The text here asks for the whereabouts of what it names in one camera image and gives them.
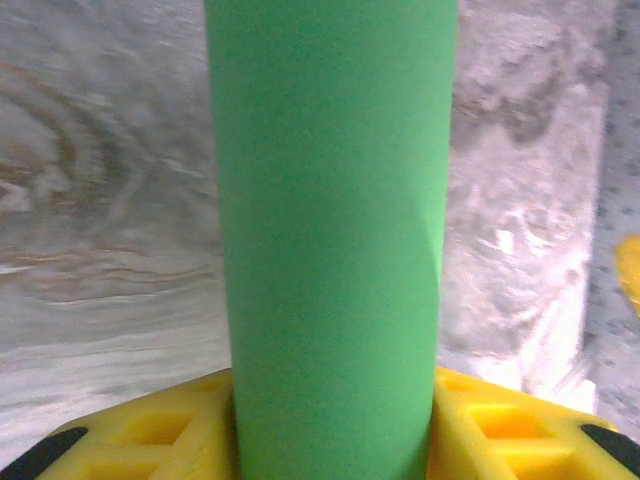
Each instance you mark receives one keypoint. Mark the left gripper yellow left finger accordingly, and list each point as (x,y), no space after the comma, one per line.
(150,440)

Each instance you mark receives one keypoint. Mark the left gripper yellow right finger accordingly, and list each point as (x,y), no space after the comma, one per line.
(500,435)

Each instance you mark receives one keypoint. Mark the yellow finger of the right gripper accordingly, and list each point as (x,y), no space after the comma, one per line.
(631,272)

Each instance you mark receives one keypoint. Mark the green paper sheet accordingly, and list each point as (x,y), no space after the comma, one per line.
(330,225)

